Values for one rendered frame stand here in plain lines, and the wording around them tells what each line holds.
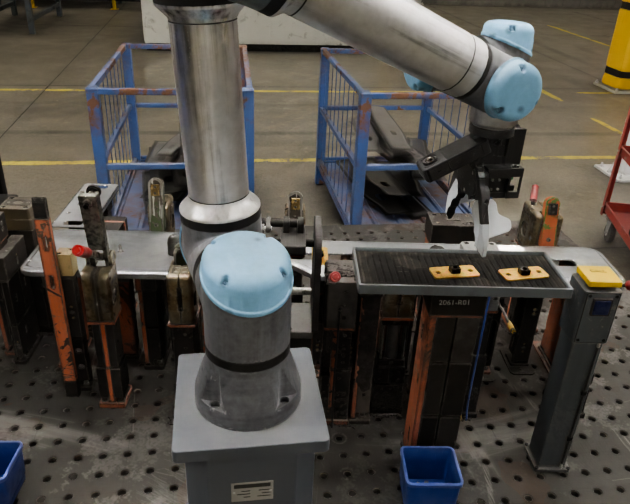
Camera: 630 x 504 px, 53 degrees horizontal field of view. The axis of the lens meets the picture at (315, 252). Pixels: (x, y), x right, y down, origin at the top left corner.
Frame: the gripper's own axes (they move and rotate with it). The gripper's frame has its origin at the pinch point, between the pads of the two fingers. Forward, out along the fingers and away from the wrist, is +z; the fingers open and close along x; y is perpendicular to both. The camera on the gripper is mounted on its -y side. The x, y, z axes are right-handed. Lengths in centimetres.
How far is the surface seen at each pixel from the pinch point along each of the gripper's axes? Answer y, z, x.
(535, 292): 11.4, 7.1, -7.9
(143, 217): -74, 106, 244
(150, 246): -56, 23, 47
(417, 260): -5.3, 7.0, 5.1
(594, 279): 24.2, 7.0, -5.2
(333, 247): -12.3, 22.9, 41.6
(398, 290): -11.8, 7.3, -4.1
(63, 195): -131, 123, 321
